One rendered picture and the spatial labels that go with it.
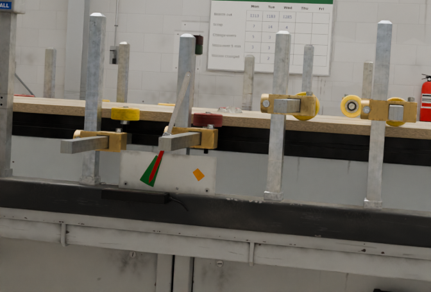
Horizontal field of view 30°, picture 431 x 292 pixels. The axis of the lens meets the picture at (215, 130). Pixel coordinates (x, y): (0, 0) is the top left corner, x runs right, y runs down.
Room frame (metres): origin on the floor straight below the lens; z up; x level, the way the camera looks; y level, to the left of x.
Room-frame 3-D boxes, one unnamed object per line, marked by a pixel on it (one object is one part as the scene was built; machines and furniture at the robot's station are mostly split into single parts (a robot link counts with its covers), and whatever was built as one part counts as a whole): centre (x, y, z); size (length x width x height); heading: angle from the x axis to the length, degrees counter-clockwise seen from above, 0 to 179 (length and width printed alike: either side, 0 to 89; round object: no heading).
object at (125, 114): (2.29, 0.26, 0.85); 0.08 x 0.08 x 0.11
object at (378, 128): (2.00, -0.40, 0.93); 0.04 x 0.04 x 0.48; 78
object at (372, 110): (1.99, -0.42, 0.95); 0.14 x 0.06 x 0.05; 78
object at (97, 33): (2.16, 0.33, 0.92); 0.04 x 0.04 x 0.48; 78
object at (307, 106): (2.04, -0.18, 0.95); 0.14 x 0.06 x 0.05; 78
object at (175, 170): (2.09, 0.12, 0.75); 0.26 x 0.01 x 0.10; 78
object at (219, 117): (2.20, 0.02, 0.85); 0.08 x 0.08 x 0.11
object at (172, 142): (2.01, 0.07, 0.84); 0.43 x 0.03 x 0.04; 168
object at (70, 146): (2.10, 0.30, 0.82); 0.43 x 0.03 x 0.04; 168
